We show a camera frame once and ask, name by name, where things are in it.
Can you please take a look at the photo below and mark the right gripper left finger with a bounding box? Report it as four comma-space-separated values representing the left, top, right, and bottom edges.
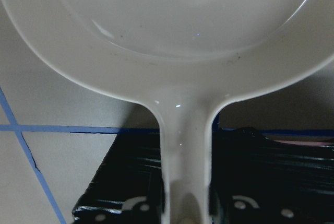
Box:
73, 196, 161, 223

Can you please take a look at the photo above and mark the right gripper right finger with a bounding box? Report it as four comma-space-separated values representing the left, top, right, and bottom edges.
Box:
210, 192, 333, 223

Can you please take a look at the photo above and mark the cream plastic dustpan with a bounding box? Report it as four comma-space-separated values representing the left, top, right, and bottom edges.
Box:
2, 0, 333, 223

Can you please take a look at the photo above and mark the black bag lined bin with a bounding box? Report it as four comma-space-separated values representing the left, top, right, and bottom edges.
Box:
73, 128, 333, 216

